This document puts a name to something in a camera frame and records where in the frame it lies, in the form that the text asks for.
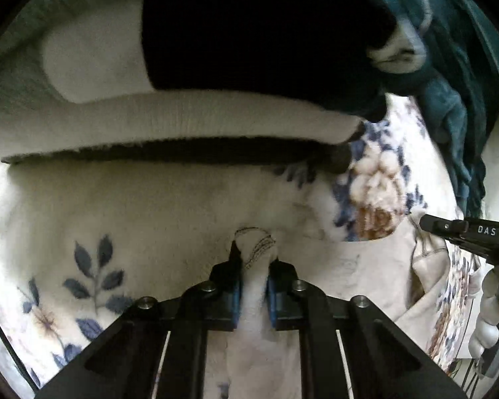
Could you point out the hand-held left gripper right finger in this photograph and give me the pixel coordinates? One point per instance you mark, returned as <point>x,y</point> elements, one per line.
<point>272,303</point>

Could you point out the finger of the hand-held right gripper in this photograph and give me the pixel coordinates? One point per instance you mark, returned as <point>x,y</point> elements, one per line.
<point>443,225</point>

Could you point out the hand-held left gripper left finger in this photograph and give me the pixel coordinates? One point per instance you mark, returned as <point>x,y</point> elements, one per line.
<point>235,303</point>

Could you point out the cream small garment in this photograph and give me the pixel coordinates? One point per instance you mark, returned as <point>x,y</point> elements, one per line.
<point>253,349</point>

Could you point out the person's right hand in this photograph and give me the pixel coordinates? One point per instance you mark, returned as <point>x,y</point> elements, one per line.
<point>488,320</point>

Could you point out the white floral fleece blanket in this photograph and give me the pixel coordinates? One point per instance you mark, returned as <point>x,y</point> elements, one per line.
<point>108,216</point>

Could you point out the teal cloth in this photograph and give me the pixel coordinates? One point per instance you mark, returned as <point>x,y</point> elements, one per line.
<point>453,70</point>

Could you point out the black and white fleece cloth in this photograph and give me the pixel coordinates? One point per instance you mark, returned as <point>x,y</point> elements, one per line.
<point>241,41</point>

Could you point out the grey-green knitted cloth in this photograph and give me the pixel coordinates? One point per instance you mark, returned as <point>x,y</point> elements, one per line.
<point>12,75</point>

